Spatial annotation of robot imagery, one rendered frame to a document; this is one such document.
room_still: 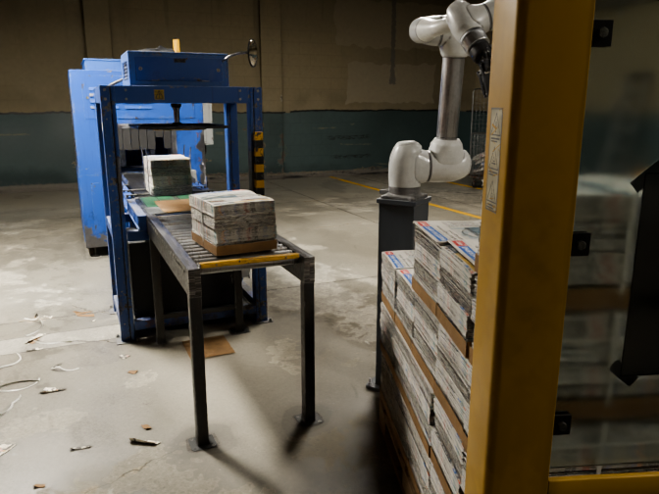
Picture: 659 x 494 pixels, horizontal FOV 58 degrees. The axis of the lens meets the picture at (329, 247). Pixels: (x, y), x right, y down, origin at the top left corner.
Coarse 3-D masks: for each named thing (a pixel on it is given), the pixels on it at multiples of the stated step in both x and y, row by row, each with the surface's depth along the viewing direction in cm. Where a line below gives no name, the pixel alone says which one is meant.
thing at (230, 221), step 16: (208, 208) 258; (224, 208) 254; (240, 208) 258; (256, 208) 261; (272, 208) 265; (208, 224) 262; (224, 224) 255; (240, 224) 259; (256, 224) 262; (272, 224) 266; (208, 240) 265; (224, 240) 256; (240, 240) 260; (256, 240) 264
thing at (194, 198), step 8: (208, 192) 287; (216, 192) 286; (224, 192) 285; (232, 192) 285; (240, 192) 285; (248, 192) 285; (192, 200) 278; (192, 208) 282; (192, 216) 283; (200, 224) 274; (200, 232) 276
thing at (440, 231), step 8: (416, 224) 192; (424, 224) 191; (432, 224) 191; (440, 224) 191; (448, 224) 191; (456, 224) 192; (464, 224) 192; (472, 224) 192; (480, 224) 192; (424, 232) 183; (432, 232) 180; (440, 232) 180; (448, 232) 180; (456, 232) 180; (464, 232) 180; (472, 232) 181; (440, 240) 171
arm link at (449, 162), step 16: (448, 48) 266; (448, 64) 270; (464, 64) 272; (448, 80) 272; (448, 96) 274; (448, 112) 276; (448, 128) 279; (432, 144) 284; (448, 144) 280; (432, 160) 282; (448, 160) 281; (464, 160) 284; (432, 176) 284; (448, 176) 285; (464, 176) 290
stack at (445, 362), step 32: (384, 256) 251; (384, 288) 255; (384, 320) 254; (416, 320) 202; (448, 352) 164; (384, 384) 261; (416, 384) 199; (448, 384) 163; (384, 416) 260; (416, 416) 202; (416, 448) 201; (448, 448) 165; (416, 480) 205; (448, 480) 164
